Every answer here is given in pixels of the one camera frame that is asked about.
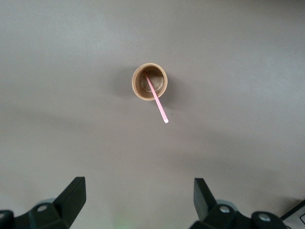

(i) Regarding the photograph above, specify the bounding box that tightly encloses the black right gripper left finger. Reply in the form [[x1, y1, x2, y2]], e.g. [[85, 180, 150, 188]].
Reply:
[[0, 177, 86, 229]]

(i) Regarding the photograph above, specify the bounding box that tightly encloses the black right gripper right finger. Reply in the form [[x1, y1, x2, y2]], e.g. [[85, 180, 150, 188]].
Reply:
[[189, 177, 290, 229]]

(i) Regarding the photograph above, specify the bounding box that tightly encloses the pink straw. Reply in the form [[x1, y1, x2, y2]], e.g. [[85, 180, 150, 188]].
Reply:
[[143, 71, 169, 124]]

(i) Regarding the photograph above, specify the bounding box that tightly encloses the wooden cup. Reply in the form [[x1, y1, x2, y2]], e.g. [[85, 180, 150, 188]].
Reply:
[[131, 62, 169, 102]]

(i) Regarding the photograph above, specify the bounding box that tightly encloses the brown table cover sheet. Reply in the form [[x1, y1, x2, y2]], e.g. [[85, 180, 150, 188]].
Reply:
[[0, 0, 305, 229]]

